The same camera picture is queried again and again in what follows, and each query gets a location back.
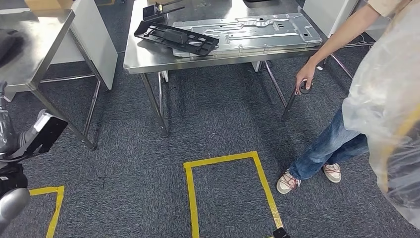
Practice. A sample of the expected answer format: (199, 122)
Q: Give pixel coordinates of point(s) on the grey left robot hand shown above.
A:
(8, 131)

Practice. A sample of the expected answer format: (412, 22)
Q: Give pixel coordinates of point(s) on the clear plastic bag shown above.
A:
(387, 82)

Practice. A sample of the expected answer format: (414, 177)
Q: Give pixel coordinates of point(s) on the person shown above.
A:
(328, 148)

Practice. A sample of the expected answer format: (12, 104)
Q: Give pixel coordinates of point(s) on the stainless steel workbench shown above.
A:
(147, 59)

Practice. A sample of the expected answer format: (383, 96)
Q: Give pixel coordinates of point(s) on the brown cardboard box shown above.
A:
(49, 4)

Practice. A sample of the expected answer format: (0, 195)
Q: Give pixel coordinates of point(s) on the stamped grey metal panel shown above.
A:
(262, 36)

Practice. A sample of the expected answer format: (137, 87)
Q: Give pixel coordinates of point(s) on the white desk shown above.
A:
(95, 42)
(328, 16)

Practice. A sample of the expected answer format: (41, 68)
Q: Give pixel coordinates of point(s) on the small floor scrap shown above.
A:
(212, 135)

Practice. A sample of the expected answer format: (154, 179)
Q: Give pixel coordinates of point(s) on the black remote controller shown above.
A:
(151, 11)

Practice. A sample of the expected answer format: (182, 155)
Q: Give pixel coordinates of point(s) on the black plastic panel part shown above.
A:
(177, 35)

